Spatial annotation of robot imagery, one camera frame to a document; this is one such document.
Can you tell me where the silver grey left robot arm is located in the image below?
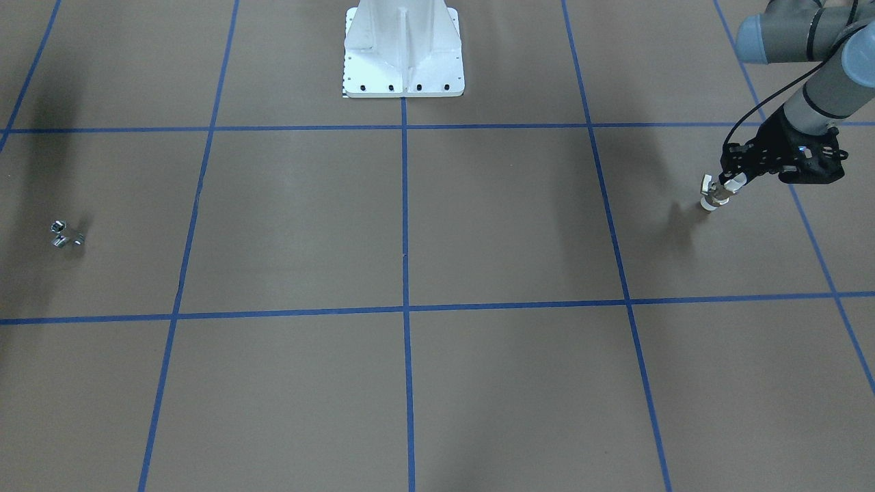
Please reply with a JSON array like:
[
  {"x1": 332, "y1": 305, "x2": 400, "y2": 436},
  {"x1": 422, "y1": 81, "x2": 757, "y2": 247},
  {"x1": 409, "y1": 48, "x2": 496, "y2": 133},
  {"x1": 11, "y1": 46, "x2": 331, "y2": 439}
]
[{"x1": 718, "y1": 1, "x2": 873, "y2": 190}]

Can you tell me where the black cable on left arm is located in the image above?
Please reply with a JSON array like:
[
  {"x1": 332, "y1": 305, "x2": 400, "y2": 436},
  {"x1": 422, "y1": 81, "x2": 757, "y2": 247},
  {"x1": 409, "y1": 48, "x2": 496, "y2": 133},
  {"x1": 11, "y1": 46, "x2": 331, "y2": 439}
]
[{"x1": 721, "y1": 20, "x2": 875, "y2": 154}]

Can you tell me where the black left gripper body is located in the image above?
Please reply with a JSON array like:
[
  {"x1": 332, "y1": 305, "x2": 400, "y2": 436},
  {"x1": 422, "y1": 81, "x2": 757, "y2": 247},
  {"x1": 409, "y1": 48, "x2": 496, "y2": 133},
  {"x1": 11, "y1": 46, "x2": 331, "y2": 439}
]
[{"x1": 769, "y1": 108, "x2": 849, "y2": 185}]

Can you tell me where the chrome angle pipe fitting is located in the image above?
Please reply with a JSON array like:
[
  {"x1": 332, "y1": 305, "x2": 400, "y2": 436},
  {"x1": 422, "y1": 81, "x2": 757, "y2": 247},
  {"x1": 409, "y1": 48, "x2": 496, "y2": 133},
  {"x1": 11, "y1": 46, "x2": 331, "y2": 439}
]
[{"x1": 50, "y1": 220, "x2": 85, "y2": 249}]

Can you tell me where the white PPR valve with pipe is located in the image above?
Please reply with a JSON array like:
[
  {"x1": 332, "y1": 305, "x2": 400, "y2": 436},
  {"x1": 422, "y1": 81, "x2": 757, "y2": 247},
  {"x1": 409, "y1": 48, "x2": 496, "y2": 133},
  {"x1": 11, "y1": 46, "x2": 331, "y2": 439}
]
[{"x1": 699, "y1": 174, "x2": 748, "y2": 212}]

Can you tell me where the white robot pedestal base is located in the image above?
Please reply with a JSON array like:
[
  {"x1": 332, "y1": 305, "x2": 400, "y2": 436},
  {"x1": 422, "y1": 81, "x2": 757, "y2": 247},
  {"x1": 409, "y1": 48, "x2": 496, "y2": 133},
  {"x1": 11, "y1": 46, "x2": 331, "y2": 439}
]
[{"x1": 342, "y1": 1, "x2": 466, "y2": 98}]

